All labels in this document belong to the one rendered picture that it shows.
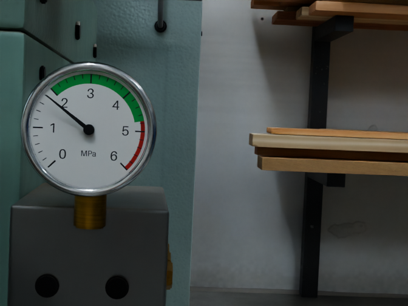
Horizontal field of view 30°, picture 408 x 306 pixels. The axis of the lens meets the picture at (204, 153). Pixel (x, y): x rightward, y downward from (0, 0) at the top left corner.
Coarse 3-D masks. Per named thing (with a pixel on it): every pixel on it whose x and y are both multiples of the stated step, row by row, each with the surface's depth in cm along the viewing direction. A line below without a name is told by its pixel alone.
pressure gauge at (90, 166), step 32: (96, 64) 35; (32, 96) 35; (64, 96) 35; (96, 96) 35; (128, 96) 36; (32, 128) 35; (64, 128) 35; (96, 128) 35; (128, 128) 36; (32, 160) 35; (64, 160) 35; (96, 160) 36; (128, 160) 36; (96, 192) 35; (96, 224) 38
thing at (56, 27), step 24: (0, 0) 41; (24, 0) 41; (48, 0) 50; (72, 0) 65; (0, 24) 41; (24, 24) 41; (48, 24) 50; (72, 24) 66; (96, 24) 96; (48, 48) 53; (72, 48) 67; (96, 48) 93
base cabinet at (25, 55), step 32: (0, 32) 41; (0, 64) 41; (32, 64) 44; (64, 64) 61; (0, 96) 41; (0, 128) 41; (0, 160) 41; (0, 192) 41; (0, 224) 42; (0, 256) 42; (0, 288) 42
